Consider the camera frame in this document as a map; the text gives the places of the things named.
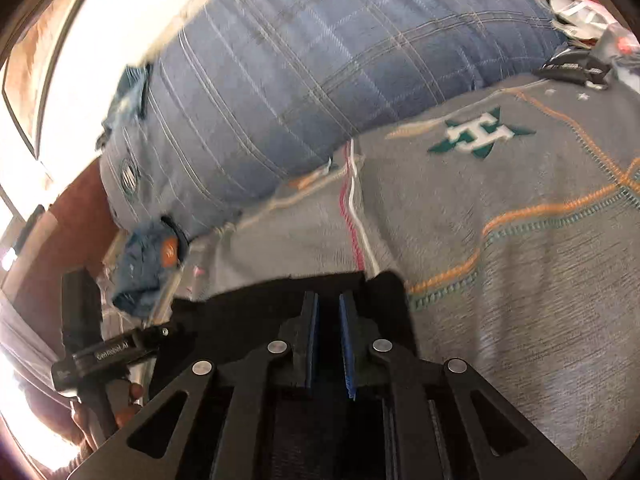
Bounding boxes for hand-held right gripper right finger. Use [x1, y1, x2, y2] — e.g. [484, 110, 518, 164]
[339, 290, 588, 480]

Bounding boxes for brown headboard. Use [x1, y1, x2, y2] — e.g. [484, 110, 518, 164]
[12, 157, 121, 361]

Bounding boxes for white strapped cloth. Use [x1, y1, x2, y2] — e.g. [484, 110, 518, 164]
[535, 0, 613, 43]

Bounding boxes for person's left hand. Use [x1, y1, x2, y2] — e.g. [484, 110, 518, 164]
[116, 381, 147, 428]

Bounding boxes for folded blue jeans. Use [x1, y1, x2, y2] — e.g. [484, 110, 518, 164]
[111, 217, 193, 320]

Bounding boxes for grey star-print bed sheet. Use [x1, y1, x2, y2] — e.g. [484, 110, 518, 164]
[170, 67, 640, 466]

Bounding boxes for light washed denim jeans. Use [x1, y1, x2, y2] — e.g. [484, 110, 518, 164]
[102, 62, 153, 133]

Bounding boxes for black plastic object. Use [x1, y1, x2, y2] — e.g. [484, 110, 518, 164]
[534, 49, 613, 92]

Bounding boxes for blue plaid pillow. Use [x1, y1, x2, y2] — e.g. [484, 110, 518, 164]
[97, 0, 568, 241]

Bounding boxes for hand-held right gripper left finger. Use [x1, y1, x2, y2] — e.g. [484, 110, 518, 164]
[70, 290, 321, 480]

